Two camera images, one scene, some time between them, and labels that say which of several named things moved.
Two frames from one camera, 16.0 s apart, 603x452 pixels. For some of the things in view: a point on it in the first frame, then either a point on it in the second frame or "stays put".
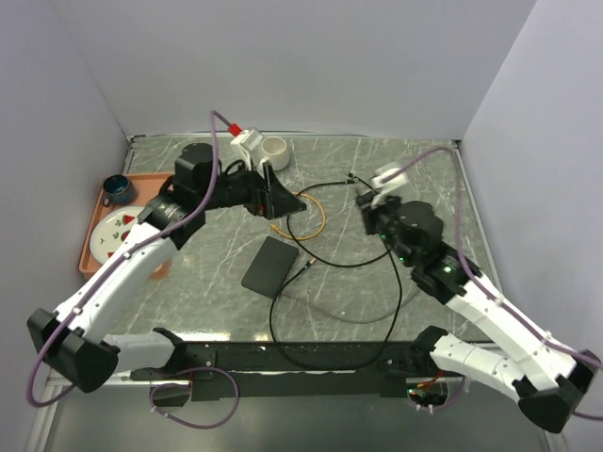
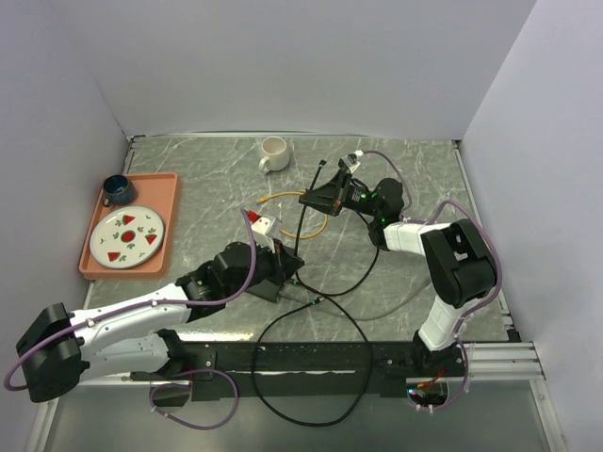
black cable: (324, 368) to (315, 300)
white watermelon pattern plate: (111, 231) stays put
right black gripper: (369, 214) to (331, 197)
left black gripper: (285, 202) to (283, 263)
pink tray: (147, 186) stays put
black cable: (350, 179) to (297, 244)
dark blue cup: (118, 190) stays put
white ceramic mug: (276, 150) stays put
